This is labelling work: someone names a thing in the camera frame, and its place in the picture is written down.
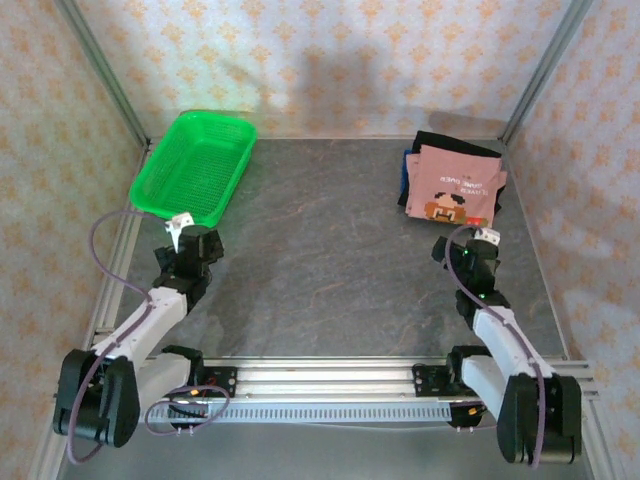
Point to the pink printed t-shirt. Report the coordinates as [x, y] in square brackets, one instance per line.
[450, 170]

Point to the green plastic basket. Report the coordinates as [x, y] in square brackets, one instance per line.
[200, 160]

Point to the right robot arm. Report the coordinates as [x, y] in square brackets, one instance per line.
[520, 420]

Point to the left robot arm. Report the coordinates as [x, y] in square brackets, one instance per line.
[115, 400]

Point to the blue folded t-shirt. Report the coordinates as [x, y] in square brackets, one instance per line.
[404, 175]

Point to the black folded t-shirt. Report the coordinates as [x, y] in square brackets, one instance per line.
[450, 142]

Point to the wide aluminium mounting beam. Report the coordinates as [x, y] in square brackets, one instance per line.
[325, 380]

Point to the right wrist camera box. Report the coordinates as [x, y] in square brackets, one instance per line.
[489, 235]

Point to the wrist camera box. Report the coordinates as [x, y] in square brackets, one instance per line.
[181, 221]
[489, 235]

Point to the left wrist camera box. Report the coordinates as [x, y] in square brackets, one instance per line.
[181, 221]

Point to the aluminium side rail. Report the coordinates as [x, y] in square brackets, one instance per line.
[122, 250]

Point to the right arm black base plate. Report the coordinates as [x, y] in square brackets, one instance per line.
[425, 382]

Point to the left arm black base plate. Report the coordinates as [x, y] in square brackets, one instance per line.
[225, 382]

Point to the aluminium frame post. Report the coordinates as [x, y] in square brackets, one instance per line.
[545, 75]
[105, 75]

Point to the aluminium frame leg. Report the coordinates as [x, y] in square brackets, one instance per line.
[597, 450]
[47, 465]

